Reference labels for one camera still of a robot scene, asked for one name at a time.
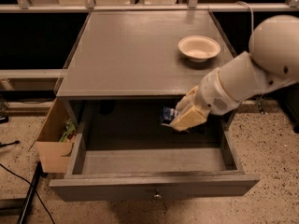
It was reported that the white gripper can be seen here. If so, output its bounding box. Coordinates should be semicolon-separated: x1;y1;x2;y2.
170;68;240;131

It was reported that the blue rxbar blueberry wrapper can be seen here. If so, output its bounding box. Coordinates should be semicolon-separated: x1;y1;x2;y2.
160;106;179;127

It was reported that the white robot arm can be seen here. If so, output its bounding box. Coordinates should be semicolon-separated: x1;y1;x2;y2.
170;15;299;131

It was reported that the silver drawer knob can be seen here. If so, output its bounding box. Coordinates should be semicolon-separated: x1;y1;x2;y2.
153;189;163;200

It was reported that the grey open top drawer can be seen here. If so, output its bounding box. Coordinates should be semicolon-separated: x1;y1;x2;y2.
49;100;261;203

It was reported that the white paper bowl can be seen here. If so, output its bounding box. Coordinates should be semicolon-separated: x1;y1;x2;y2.
178;35;221;63

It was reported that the grey wooden cabinet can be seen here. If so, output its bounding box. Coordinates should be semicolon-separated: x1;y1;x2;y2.
57;10;235;123

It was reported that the green snack bag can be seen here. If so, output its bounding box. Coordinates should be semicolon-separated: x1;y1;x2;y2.
60;119;76;142

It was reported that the brown cardboard box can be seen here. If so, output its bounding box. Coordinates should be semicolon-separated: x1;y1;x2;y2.
35;99;73;174

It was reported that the black metal floor bar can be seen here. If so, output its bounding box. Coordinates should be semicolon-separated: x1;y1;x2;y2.
17;161;43;224

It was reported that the white cable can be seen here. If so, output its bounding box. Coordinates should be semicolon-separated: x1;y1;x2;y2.
236;1;258;45

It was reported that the black floor cable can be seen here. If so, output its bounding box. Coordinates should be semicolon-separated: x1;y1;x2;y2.
0;162;56;224

